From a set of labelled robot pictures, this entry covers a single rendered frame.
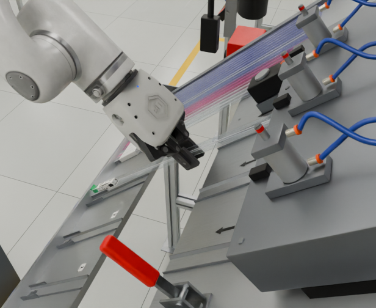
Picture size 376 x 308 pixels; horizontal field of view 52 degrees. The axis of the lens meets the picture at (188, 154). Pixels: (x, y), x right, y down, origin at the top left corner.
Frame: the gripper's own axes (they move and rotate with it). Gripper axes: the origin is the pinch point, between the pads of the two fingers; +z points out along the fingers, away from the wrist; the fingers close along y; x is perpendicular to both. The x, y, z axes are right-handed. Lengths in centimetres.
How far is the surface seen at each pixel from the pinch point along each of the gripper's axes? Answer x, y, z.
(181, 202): 58, 33, 32
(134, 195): 12.1, -5.1, 0.1
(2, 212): 137, 21, -5
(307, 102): -28.2, -10.1, -4.3
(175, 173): 50, 35, 22
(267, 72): -17.1, 6.3, -2.8
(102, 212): 21.2, -7.1, -0.5
